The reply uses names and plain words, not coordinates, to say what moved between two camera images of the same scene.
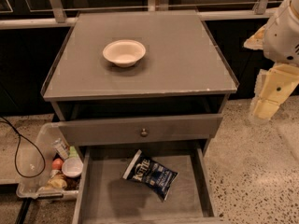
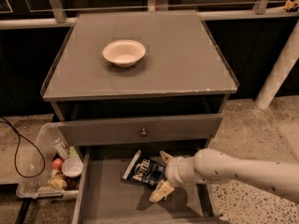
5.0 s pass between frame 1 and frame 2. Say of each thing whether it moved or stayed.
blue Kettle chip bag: stayed
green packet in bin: stayed
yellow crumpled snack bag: stayed
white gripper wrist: moved
